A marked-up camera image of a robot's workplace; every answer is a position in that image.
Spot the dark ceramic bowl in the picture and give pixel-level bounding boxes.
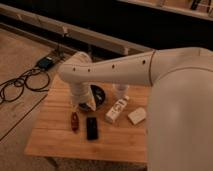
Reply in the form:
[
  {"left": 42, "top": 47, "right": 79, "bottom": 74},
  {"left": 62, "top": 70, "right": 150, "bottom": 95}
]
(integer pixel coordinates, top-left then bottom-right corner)
[{"left": 78, "top": 84, "right": 107, "bottom": 112}]

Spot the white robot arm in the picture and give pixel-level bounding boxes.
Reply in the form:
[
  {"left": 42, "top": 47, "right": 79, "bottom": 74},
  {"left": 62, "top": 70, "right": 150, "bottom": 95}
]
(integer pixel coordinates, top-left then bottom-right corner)
[{"left": 58, "top": 47, "right": 213, "bottom": 171}]

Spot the red oval object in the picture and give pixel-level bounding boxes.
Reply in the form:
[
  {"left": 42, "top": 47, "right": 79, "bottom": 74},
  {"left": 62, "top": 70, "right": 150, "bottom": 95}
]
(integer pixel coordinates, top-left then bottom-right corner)
[{"left": 71, "top": 112, "right": 79, "bottom": 132}]

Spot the black rectangular remote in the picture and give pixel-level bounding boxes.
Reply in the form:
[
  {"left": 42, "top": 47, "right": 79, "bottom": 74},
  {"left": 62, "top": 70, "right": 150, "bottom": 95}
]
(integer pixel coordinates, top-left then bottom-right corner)
[{"left": 86, "top": 117, "right": 98, "bottom": 140}]

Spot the white rectangular box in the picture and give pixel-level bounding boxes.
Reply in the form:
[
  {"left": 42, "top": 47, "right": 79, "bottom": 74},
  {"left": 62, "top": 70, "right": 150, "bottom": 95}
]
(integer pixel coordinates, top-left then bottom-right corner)
[{"left": 105, "top": 96, "right": 129, "bottom": 123}]

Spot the clear plastic cup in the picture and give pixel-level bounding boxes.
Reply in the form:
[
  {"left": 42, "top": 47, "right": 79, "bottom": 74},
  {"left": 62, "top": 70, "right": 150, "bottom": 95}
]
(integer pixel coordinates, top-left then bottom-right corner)
[{"left": 113, "top": 84, "right": 129, "bottom": 99}]

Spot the black power adapter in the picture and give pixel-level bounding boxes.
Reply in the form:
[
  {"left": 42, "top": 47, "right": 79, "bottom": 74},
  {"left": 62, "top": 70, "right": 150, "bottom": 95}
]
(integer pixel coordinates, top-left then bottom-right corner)
[{"left": 36, "top": 57, "right": 55, "bottom": 71}]

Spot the black coiled floor cable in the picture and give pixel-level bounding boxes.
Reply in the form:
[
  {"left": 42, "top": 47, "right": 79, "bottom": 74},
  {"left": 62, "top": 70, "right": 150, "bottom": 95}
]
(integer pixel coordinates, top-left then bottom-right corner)
[{"left": 0, "top": 67, "right": 52, "bottom": 105}]

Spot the long wooden rail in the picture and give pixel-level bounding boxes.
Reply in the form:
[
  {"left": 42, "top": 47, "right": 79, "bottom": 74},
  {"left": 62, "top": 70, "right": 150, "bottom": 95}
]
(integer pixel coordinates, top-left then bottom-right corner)
[{"left": 0, "top": 3, "right": 152, "bottom": 55}]

